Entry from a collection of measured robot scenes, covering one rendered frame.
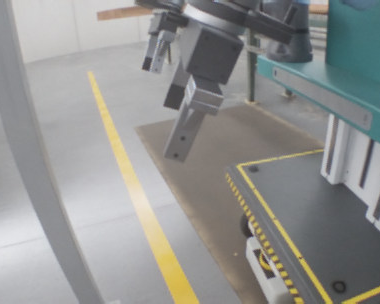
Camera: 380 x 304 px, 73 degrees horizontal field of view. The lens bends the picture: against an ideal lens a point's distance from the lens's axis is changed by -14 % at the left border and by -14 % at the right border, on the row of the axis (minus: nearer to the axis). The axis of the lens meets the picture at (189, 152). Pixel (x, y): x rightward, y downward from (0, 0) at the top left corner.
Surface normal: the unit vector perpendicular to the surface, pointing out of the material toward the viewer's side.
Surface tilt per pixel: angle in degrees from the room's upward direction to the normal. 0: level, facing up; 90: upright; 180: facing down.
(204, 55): 97
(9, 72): 90
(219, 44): 97
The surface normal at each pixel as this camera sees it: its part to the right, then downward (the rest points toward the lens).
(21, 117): 0.37, 0.41
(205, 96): 0.08, 0.57
